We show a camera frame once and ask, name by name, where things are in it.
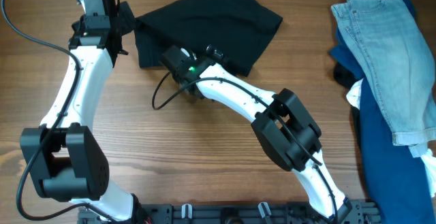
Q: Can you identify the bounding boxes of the black pants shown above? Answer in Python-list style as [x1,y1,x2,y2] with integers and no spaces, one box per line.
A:
[119,0,283,76]

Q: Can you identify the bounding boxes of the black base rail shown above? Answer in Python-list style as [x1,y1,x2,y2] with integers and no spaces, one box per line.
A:
[77,202,382,224]

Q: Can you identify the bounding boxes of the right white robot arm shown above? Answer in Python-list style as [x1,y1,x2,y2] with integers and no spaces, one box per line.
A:
[161,46,352,223]

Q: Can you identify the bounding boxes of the black garment under pile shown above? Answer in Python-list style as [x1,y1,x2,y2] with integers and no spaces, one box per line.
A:
[333,63,358,89]

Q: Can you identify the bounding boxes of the light blue jeans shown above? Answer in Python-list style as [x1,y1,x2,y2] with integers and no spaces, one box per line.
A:
[331,0,435,157]

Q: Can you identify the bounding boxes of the white garment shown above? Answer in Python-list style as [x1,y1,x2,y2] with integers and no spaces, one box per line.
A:
[346,80,435,197]

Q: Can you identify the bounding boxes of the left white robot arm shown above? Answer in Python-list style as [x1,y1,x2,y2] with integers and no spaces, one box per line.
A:
[16,0,137,223]

